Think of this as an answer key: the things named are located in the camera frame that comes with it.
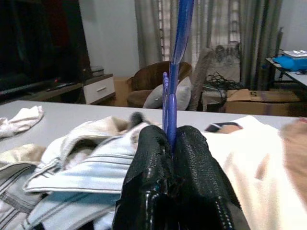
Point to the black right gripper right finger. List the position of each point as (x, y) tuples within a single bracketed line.
[(199, 172)]

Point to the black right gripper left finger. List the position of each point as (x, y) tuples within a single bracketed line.
[(148, 172)]

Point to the blue plastic hanger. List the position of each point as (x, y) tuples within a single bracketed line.
[(171, 107)]

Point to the light blue striped shirt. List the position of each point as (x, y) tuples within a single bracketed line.
[(96, 172)]

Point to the white shirt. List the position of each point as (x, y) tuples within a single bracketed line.
[(251, 155)]

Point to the beige garment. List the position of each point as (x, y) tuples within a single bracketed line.
[(105, 127)]

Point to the grey pillow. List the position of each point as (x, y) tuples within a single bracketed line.
[(156, 98)]

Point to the long cardboard box with print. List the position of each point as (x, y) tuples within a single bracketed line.
[(251, 105)]

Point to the grey fuzzy blanket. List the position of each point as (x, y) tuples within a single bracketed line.
[(199, 79)]

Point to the wooden stand with white drawer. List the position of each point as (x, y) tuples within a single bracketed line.
[(98, 89)]

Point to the tan brown garment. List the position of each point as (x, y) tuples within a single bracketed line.
[(295, 143)]

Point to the brown armchair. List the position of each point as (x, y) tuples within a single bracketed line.
[(153, 72)]

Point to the small dark device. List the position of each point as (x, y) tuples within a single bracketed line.
[(98, 71)]

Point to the black framed side table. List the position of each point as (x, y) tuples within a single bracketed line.
[(295, 75)]

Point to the small white cloth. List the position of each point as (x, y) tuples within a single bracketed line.
[(21, 119)]

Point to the grey striped garment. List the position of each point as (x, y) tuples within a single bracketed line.
[(12, 191)]

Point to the blue bag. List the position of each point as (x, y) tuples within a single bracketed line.
[(285, 62)]

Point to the grey curtain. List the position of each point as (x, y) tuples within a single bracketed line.
[(261, 36), (146, 31)]

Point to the white lace curtain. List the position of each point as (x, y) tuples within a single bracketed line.
[(216, 26)]

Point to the black flat television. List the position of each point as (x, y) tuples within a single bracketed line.
[(36, 43)]

